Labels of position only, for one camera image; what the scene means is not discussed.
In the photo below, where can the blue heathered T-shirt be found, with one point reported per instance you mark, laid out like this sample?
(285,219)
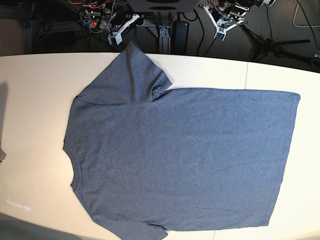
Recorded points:
(148,159)

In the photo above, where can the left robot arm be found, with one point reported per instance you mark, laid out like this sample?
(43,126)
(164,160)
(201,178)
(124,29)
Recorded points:
(232,12)

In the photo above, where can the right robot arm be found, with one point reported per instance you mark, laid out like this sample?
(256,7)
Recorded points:
(108,16)

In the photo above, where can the black power adapter brick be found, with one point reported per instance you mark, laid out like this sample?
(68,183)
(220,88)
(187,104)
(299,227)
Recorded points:
(180,37)

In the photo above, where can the grey box under table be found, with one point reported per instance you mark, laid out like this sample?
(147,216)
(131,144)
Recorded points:
(163,5)

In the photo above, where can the aluminium table frame post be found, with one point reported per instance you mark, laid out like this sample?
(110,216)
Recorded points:
(161,25)

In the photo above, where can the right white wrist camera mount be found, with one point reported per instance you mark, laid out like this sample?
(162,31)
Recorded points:
(115,37)

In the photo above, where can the black camera tripod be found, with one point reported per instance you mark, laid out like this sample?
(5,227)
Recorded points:
(262,47)

